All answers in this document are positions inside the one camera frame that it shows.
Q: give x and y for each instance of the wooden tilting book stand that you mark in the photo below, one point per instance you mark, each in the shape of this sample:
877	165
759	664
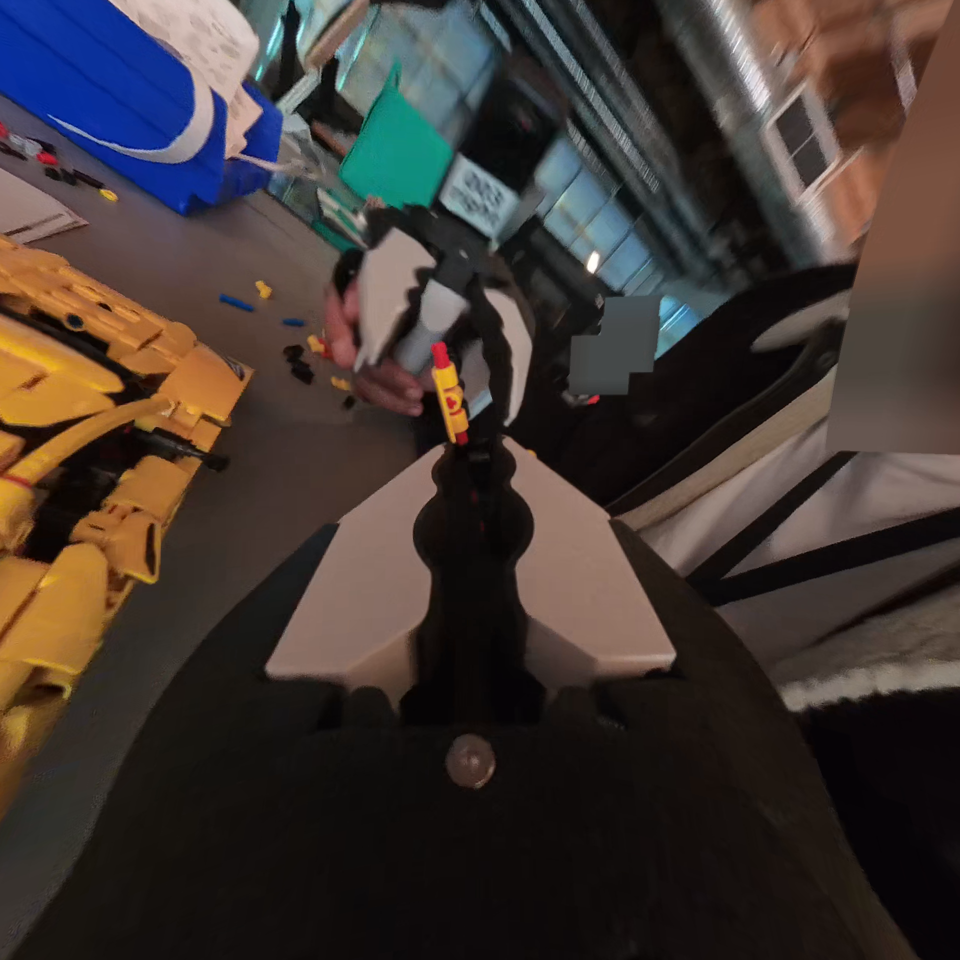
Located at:
337	30

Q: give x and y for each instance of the small yellow connector brick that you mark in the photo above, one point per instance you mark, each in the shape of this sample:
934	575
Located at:
450	397

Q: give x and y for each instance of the open instruction booklet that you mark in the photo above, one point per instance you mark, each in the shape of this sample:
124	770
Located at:
30	210

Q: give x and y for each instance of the dark ceiling pipes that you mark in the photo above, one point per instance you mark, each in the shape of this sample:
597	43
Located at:
600	90

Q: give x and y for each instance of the scattered mixed brick pieces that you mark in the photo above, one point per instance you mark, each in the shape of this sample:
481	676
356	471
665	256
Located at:
300	367

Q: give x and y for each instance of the small cluster of brick pieces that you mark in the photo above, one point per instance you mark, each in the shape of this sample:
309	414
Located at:
45	157

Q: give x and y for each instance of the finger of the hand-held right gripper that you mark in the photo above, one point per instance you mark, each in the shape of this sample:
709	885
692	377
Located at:
517	352
386	292

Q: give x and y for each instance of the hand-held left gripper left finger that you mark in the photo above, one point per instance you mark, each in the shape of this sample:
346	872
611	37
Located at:
352	600

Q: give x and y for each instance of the person's right hand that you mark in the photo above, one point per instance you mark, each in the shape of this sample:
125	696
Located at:
375	382

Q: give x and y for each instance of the blue plastic bin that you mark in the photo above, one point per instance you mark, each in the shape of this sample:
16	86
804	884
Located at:
97	75

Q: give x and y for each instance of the silver spiral air duct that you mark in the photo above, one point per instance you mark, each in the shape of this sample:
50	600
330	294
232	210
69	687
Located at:
720	75

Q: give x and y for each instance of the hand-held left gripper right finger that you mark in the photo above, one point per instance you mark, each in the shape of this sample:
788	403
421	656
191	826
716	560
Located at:
592	600

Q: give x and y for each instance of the white vent grille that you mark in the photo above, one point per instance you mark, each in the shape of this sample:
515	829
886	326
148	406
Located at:
802	142

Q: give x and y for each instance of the white patterned paper bag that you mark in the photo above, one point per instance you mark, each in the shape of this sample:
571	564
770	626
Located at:
210	37

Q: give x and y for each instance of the yellow toy brick car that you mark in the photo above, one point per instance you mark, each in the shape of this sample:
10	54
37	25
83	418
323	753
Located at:
60	622

